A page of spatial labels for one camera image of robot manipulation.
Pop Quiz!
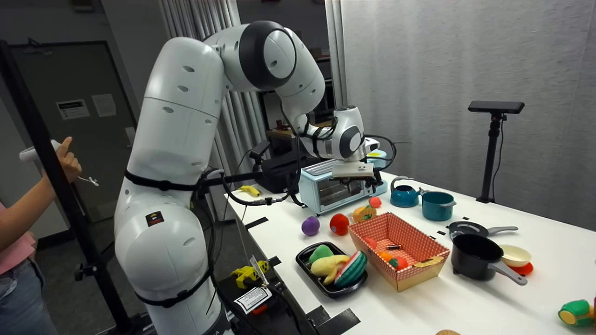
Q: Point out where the light blue toy oven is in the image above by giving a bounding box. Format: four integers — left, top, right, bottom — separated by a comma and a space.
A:
298, 159, 389, 218

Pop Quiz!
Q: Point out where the teal toy pot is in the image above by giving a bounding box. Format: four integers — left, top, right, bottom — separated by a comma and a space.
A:
419, 191, 458, 224

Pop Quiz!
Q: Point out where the grey curtain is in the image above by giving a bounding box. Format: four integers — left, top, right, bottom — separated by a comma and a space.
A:
322, 0, 596, 233

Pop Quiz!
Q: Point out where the green toy vegetable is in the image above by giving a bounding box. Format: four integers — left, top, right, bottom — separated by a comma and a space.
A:
555, 299, 596, 330

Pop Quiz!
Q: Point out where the person forearm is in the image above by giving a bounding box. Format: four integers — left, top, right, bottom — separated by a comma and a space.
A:
0, 174, 65, 254

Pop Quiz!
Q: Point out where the white label card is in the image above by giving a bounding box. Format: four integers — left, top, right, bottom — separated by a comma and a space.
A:
232, 285, 275, 317

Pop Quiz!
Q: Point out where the black plastic tray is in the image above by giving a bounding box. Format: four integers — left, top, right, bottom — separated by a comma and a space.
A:
294, 239, 370, 300

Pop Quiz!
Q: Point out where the red checkered cardboard box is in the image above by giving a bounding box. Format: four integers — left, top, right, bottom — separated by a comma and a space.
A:
346, 211, 450, 295

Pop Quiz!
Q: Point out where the black camera bar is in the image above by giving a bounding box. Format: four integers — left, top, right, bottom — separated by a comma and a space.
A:
467, 99, 527, 116

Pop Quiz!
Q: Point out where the dark frying pan with lid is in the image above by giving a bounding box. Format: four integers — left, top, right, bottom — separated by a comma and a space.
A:
445, 220, 519, 243

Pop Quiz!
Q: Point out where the yellow banana plush toy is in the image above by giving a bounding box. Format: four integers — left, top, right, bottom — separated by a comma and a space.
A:
309, 254, 353, 280

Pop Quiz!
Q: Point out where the watermelon slice plush toy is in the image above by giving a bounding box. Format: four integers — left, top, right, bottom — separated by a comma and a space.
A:
331, 250, 370, 291

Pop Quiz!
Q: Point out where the cream and red toy bowl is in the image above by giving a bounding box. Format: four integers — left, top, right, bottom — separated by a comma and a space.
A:
497, 245, 536, 280

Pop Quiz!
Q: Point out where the black control box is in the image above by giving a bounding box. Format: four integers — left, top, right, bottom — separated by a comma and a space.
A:
249, 137, 312, 196

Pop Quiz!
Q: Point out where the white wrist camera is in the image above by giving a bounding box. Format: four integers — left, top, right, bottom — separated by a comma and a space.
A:
329, 159, 378, 181

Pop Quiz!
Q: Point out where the big red round plush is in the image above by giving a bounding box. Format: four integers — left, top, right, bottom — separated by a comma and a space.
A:
327, 213, 352, 239

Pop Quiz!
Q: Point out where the grey door with signs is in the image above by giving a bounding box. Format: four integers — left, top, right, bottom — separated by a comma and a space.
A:
7, 40, 139, 233

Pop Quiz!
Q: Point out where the person torso pink shirt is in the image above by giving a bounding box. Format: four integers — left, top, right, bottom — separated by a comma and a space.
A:
0, 204, 61, 335

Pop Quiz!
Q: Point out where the black tripod stand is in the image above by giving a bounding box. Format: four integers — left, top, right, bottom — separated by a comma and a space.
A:
474, 112, 506, 205

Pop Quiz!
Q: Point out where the purple plush toy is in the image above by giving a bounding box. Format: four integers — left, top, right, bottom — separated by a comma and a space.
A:
299, 215, 322, 239

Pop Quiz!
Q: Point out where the person hand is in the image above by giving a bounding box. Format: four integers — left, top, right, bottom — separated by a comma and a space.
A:
54, 135, 83, 187

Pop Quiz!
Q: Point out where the black metal frame pole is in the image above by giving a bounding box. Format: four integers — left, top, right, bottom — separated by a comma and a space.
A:
0, 40, 134, 332

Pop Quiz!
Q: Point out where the white handheld controller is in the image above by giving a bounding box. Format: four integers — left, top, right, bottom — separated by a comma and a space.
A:
16, 138, 65, 166

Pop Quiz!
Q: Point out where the teal toy kettle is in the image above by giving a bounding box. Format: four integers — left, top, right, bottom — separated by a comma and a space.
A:
387, 178, 422, 211

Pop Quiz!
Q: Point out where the yellow clamp toy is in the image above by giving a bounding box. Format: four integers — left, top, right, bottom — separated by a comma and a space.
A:
229, 259, 271, 291

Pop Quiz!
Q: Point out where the small yellow object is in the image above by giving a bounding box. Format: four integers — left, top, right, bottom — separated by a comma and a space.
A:
238, 183, 262, 200

